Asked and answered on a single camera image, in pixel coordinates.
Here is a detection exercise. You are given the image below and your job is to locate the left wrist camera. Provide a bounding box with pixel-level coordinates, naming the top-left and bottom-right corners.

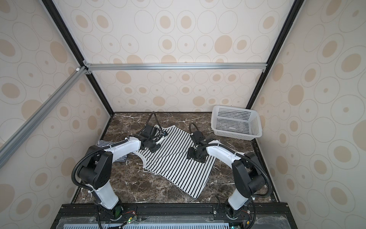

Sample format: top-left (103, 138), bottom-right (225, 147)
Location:
top-left (155, 131), bottom-right (168, 145)

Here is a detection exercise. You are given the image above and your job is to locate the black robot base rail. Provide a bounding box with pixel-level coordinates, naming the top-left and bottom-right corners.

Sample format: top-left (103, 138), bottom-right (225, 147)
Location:
top-left (51, 203), bottom-right (297, 229)

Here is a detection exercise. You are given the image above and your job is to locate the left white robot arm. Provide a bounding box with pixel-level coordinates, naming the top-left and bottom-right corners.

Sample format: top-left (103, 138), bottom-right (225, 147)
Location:
top-left (71, 125), bottom-right (168, 210)

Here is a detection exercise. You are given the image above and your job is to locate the blue white striped tank top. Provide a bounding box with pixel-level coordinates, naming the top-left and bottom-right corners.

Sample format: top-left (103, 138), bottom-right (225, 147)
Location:
top-left (98, 139), bottom-right (128, 163)

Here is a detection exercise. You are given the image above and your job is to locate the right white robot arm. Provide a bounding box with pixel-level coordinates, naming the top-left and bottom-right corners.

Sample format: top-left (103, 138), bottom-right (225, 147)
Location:
top-left (187, 131), bottom-right (272, 217)

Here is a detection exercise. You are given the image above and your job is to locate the back aluminium frame rail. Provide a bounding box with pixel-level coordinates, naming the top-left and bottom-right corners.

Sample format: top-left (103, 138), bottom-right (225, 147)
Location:
top-left (86, 63), bottom-right (267, 71)

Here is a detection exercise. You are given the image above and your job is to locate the white plastic laundry basket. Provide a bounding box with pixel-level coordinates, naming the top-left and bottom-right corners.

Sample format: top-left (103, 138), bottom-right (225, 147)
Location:
top-left (211, 106), bottom-right (262, 141)

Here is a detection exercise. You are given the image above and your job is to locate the left aluminium frame rail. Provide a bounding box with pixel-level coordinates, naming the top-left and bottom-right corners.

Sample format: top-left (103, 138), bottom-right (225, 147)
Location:
top-left (1, 66), bottom-right (86, 167)

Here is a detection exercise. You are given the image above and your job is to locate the aluminium frame rail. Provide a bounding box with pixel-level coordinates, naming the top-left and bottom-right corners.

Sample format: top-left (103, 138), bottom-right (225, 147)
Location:
top-left (1, 66), bottom-right (86, 167)
top-left (86, 63), bottom-right (267, 71)

